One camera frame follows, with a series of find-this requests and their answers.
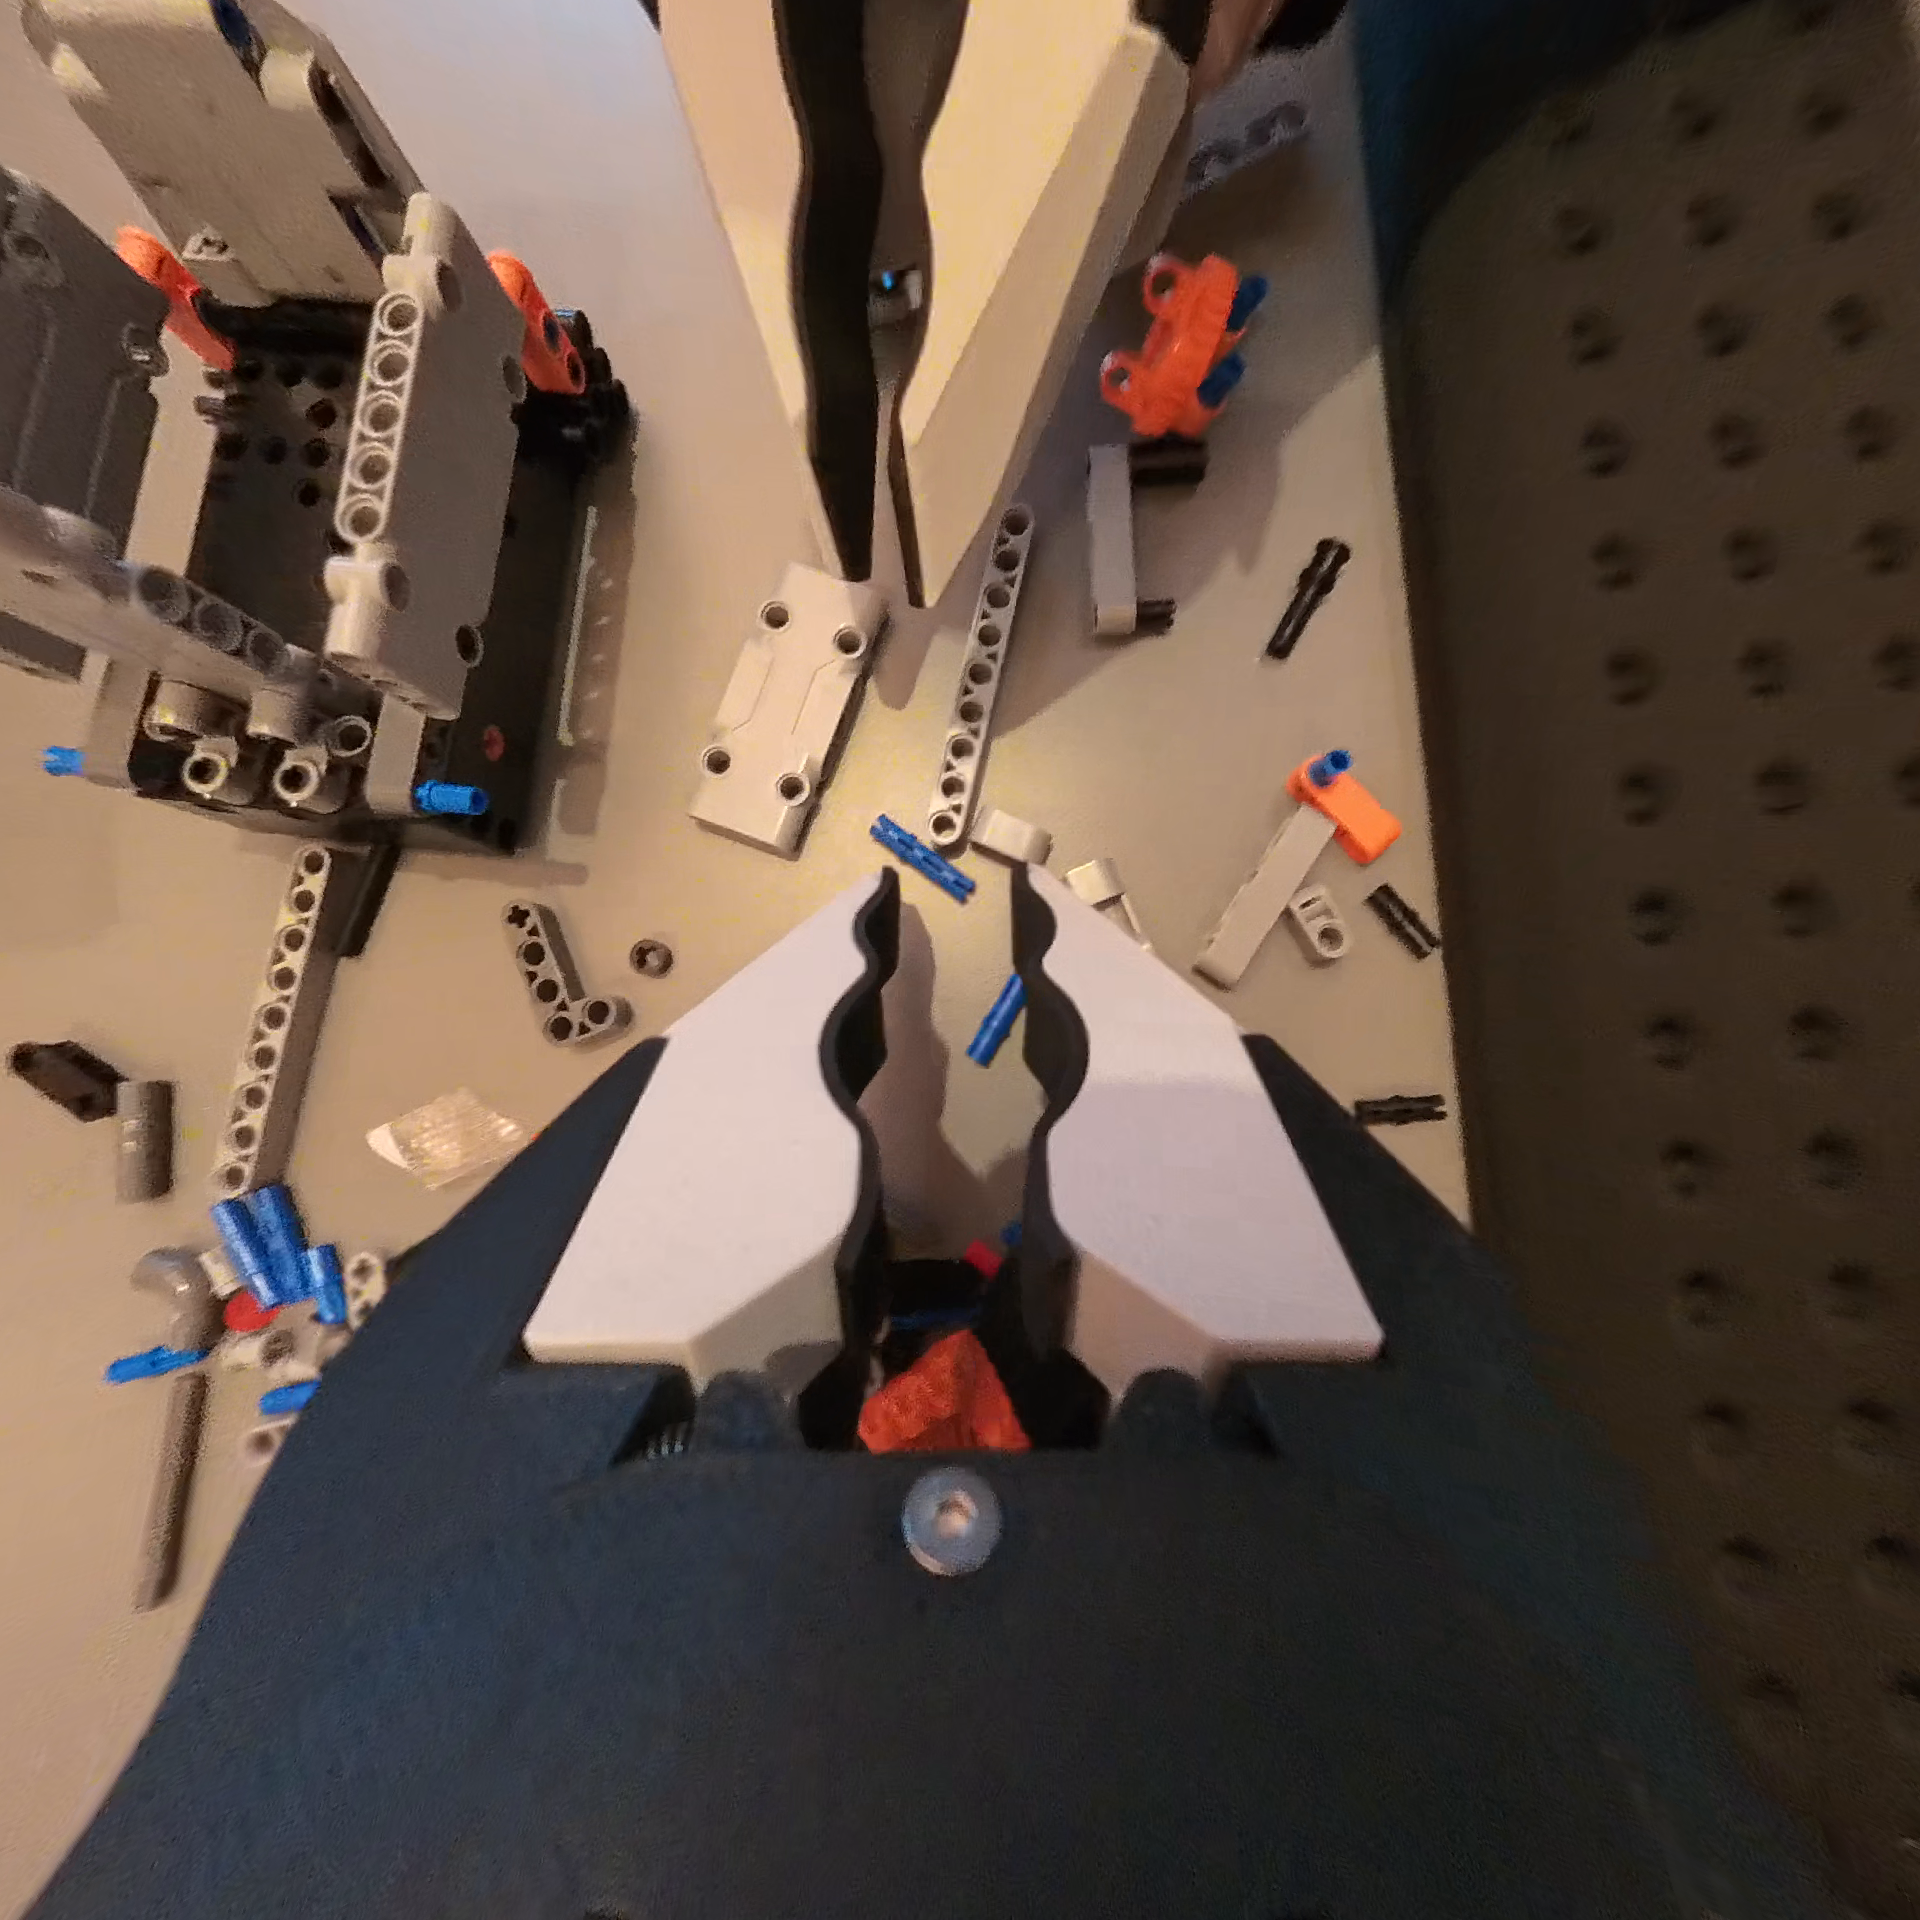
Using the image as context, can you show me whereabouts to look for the dark grey axle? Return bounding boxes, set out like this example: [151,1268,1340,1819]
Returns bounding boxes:
[134,1253,232,1613]

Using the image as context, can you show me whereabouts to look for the black connector piece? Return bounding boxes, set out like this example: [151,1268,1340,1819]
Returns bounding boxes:
[8,1041,126,1125]

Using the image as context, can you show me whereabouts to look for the grey axle connector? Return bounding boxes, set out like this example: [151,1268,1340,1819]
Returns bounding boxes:
[118,1080,176,1204]

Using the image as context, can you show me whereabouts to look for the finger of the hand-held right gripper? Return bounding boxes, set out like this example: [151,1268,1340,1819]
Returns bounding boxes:
[656,0,890,585]
[890,0,1199,613]

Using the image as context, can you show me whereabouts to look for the pile of plastic building pieces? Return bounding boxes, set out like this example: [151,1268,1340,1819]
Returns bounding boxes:
[106,1181,395,1473]

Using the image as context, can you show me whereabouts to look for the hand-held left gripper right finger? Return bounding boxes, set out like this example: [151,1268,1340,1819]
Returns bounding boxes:
[1008,867,1386,1449]

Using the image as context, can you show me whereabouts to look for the long blue ribbed pin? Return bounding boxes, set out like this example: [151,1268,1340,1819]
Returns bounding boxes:
[871,815,982,906]

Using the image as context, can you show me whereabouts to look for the black perforated panel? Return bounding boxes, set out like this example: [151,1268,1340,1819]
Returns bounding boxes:
[1359,0,1920,1920]

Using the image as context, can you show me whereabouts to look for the grey black robot model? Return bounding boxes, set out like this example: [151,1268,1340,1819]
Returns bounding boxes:
[0,0,641,858]

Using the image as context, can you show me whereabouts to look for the grey beam with blue pins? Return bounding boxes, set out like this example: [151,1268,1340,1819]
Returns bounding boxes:
[927,506,1041,856]

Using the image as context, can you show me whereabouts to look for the orange gear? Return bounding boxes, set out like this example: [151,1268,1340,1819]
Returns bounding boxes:
[1100,252,1273,442]

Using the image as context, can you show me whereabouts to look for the long grey beam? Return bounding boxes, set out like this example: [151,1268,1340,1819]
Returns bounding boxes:
[210,844,339,1193]

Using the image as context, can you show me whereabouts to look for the grey flat panel piece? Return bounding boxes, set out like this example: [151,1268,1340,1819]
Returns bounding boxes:
[690,563,890,860]

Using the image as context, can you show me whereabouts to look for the black angled beam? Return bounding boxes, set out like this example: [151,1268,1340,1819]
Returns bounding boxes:
[504,900,636,1047]

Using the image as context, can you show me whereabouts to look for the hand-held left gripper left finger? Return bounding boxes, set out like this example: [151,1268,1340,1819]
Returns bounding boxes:
[521,871,903,1449]

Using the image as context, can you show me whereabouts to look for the light grey connector pieces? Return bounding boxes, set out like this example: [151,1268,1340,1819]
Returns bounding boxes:
[967,808,1156,951]

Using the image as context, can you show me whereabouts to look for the grey frame with black pins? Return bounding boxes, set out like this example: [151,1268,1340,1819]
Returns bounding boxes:
[1089,435,1214,641]

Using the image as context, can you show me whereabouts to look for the orange blue connector piece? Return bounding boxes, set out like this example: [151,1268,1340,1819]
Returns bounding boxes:
[1287,751,1404,867]

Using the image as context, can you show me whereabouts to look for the short light grey beam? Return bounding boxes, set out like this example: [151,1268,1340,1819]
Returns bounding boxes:
[1191,816,1360,991]

